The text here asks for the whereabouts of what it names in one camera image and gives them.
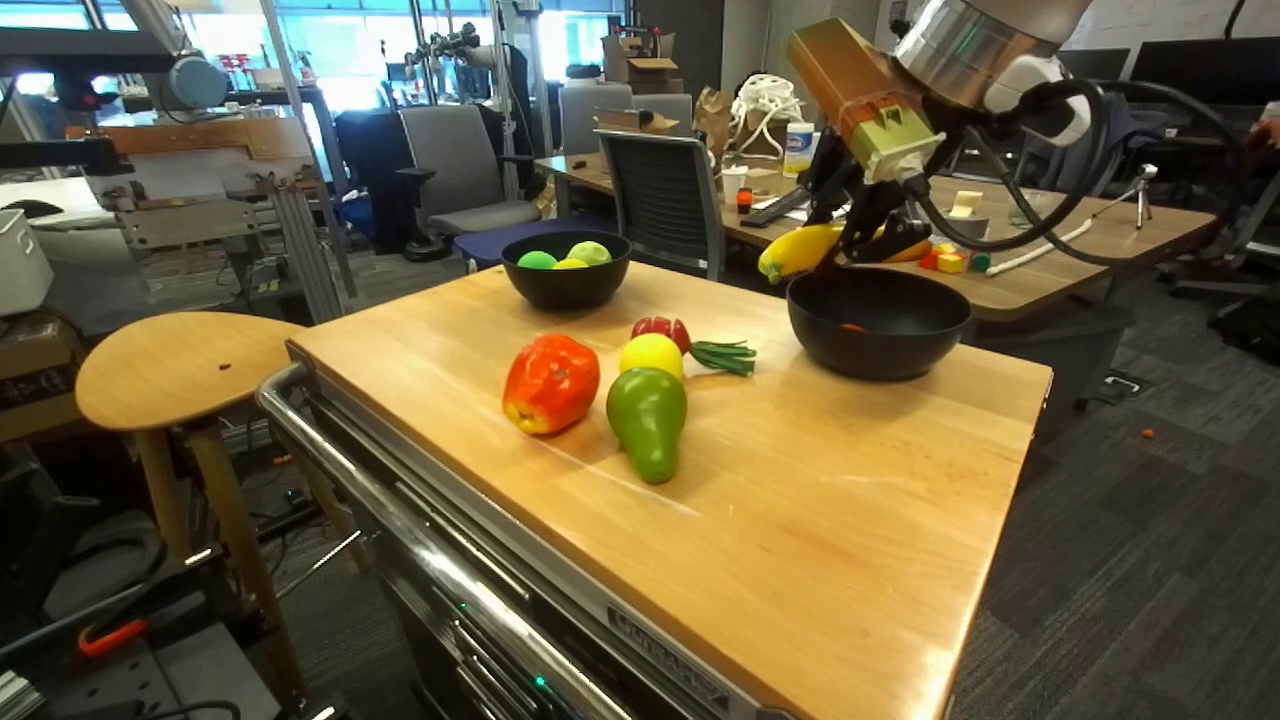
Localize orange handled clamp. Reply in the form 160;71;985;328
70;611;153;663

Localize grey metal frame workbench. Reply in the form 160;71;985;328
0;125;355;333

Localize yellow toy banana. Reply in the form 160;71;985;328
756;216;852;288

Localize black bowl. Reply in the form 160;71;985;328
499;229;637;317
782;263;976;385

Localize metal cart handle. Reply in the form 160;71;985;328
257;364;631;720

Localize thin white rod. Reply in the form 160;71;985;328
985;216;1098;279

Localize wooden office desk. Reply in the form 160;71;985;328
537;142;1218;402

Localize white plastic bin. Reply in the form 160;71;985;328
0;202;54;320

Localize white cart wooden top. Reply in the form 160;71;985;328
257;255;1060;720

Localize light green toy cabbage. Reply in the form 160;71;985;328
564;237;616;271

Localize chair with blue jacket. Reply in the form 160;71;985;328
1065;75;1162;194

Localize green toy pear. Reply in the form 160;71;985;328
603;364;693;489

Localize white wire frame object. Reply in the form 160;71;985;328
726;71;802;157

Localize red toy radish green leaves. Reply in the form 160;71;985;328
629;312;761;378

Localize round wooden stool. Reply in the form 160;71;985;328
70;307;325;703

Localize black computer monitor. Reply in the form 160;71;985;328
1129;34;1280;113

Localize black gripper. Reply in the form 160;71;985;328
802;132;990;269

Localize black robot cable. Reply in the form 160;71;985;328
933;75;1254;255

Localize black flat bar device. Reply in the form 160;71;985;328
739;159;817;232

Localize grey mesh office chair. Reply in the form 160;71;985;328
591;125;731;284

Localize small silver tripod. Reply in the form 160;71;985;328
1113;159;1162;232

